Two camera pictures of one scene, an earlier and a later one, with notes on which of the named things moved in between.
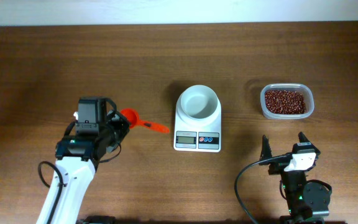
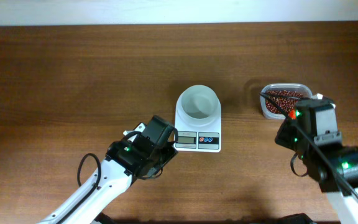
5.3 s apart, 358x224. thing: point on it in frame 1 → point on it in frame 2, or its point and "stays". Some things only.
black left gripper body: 114,129 → 161,155
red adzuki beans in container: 285,102 stays
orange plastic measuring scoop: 133,119 → 292,114
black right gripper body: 282,165 → 284,137
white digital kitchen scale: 197,139 stays
